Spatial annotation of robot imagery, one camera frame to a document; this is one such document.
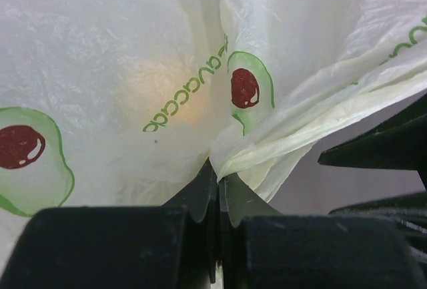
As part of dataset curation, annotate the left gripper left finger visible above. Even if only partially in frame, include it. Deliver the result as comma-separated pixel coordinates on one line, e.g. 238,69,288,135
1,162,217,288

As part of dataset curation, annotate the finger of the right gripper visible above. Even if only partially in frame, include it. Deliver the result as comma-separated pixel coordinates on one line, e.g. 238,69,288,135
318,95,426,186
330,192,426,235

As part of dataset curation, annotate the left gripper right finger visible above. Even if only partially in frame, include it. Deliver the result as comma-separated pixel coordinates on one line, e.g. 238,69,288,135
218,174,426,288

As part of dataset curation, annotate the small yellow fruit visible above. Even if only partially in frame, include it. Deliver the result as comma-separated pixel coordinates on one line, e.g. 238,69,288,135
117,59,216,133

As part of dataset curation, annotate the light green plastic bag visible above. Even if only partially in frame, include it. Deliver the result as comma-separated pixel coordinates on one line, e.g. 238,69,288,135
1,0,426,261

